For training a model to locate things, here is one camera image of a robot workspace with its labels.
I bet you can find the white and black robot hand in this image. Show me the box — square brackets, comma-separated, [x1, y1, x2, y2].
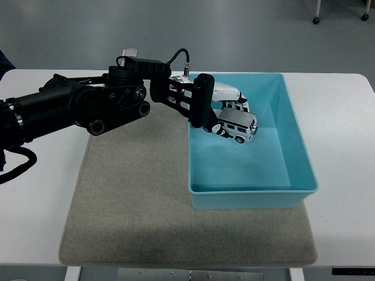
[203, 81, 253, 139]

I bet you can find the white toy car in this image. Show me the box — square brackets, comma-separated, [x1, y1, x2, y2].
[218, 107, 259, 145]

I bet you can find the blue plastic box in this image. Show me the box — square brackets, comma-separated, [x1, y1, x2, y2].
[186, 72, 319, 210]

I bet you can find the white cart with caster wheels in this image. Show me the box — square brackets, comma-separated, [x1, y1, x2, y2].
[311, 0, 375, 25]

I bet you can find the beige felt mat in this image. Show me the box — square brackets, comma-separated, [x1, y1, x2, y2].
[58, 78, 319, 268]

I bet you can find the grey metal plate with screws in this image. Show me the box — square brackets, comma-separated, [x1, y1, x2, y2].
[117, 268, 264, 281]

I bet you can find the white table leg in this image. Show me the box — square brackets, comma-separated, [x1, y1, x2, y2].
[288, 268, 306, 281]
[63, 266, 82, 281]

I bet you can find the black table control panel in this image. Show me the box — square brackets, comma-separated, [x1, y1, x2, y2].
[331, 267, 375, 276]

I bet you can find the person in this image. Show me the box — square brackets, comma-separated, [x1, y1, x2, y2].
[0, 49, 16, 81]

